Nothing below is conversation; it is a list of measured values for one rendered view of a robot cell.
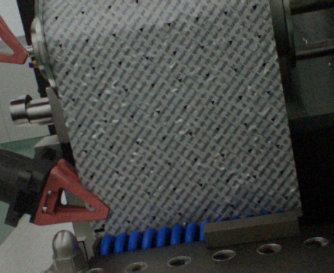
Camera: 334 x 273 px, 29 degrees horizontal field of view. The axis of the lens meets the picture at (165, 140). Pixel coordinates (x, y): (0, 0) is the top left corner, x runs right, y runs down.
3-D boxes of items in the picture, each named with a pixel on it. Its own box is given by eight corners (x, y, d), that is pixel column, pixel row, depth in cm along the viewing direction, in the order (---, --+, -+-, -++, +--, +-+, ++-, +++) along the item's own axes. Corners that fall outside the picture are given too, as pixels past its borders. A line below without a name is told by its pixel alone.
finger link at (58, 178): (95, 248, 71) (15, 220, 71) (108, 223, 78) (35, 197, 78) (114, 193, 69) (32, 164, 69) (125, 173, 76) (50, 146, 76)
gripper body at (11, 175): (19, 231, 68) (-46, 207, 68) (46, 198, 78) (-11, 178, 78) (35, 176, 67) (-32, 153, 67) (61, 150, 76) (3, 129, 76)
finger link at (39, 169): (92, 255, 69) (9, 226, 69) (104, 229, 76) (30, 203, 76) (111, 200, 67) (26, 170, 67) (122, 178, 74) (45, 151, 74)
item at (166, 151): (99, 257, 74) (62, 102, 70) (305, 227, 71) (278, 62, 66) (98, 259, 74) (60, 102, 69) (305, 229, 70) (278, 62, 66)
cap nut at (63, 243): (59, 265, 69) (49, 226, 68) (92, 260, 68) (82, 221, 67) (50, 281, 65) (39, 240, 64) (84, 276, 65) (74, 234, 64)
